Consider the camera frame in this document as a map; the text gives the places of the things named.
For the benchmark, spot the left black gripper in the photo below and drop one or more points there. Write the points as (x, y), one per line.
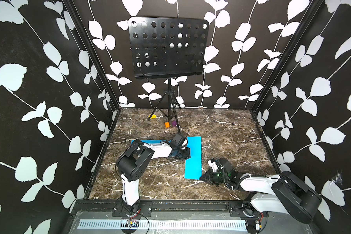
(186, 155)

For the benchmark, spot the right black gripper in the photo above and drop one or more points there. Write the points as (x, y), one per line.
(208, 174)

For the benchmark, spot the cyan paper sheet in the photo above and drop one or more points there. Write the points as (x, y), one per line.
(147, 142)
(193, 165)

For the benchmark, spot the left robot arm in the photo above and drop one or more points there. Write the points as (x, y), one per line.
(133, 162)

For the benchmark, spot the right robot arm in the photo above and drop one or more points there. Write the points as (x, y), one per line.
(284, 193)

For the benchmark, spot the yellow block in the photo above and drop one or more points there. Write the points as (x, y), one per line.
(152, 117)

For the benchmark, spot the black perforated music stand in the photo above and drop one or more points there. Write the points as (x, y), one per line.
(164, 49)

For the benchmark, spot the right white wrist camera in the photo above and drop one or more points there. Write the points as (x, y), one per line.
(213, 164)

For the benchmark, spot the black front mounting rail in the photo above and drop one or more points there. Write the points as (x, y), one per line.
(147, 208)

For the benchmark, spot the white slotted cable duct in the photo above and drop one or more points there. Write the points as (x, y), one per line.
(119, 224)

